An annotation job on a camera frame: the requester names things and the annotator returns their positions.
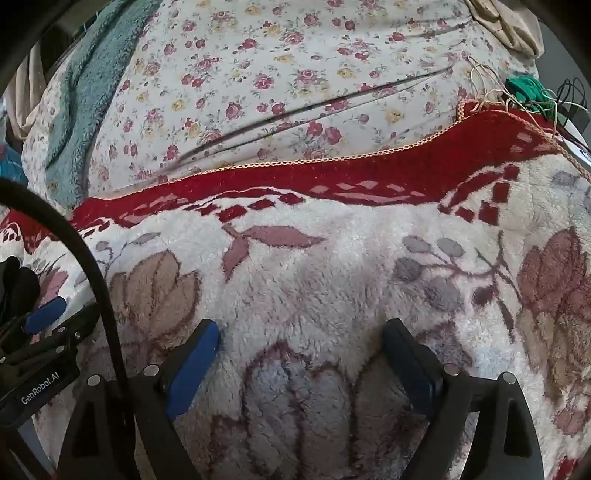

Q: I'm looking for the floral quilt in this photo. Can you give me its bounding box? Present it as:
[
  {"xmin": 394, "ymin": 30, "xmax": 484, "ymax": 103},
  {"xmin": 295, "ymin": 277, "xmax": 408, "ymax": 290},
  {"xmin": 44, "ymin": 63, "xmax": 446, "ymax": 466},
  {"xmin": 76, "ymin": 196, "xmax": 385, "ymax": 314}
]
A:
[{"xmin": 22, "ymin": 1, "xmax": 537, "ymax": 208}]

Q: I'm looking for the green yarn bundle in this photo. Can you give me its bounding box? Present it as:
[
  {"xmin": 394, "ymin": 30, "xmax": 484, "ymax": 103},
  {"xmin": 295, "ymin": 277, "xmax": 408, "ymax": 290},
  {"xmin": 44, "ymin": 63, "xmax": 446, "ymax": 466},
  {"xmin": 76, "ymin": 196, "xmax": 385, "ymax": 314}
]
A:
[{"xmin": 504, "ymin": 75, "xmax": 556, "ymax": 116}]

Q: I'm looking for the black cable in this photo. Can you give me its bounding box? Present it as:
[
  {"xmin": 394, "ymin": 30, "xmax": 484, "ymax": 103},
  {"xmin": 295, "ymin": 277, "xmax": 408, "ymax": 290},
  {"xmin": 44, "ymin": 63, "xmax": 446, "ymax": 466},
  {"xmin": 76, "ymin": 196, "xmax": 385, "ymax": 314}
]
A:
[{"xmin": 0, "ymin": 177, "xmax": 130, "ymax": 398}]

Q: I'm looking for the beige curtain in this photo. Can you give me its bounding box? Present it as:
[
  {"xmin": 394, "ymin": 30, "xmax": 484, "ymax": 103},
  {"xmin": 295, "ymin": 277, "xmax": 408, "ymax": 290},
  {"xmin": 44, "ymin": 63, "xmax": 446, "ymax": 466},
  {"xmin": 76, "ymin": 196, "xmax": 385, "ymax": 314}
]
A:
[{"xmin": 466, "ymin": 0, "xmax": 545, "ymax": 59}]

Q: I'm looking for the teal fleece jacket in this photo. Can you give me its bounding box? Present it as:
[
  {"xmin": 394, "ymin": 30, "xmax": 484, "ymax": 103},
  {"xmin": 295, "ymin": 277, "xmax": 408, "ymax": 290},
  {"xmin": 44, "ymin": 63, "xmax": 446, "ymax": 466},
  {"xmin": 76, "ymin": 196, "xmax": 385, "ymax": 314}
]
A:
[{"xmin": 44, "ymin": 1, "xmax": 160, "ymax": 209}]

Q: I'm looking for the red white floral blanket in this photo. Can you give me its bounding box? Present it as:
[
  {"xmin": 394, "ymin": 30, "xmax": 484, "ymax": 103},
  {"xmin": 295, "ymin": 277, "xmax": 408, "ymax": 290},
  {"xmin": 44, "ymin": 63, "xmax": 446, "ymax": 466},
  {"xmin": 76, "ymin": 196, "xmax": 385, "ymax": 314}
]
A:
[{"xmin": 1, "ymin": 101, "xmax": 590, "ymax": 479}]

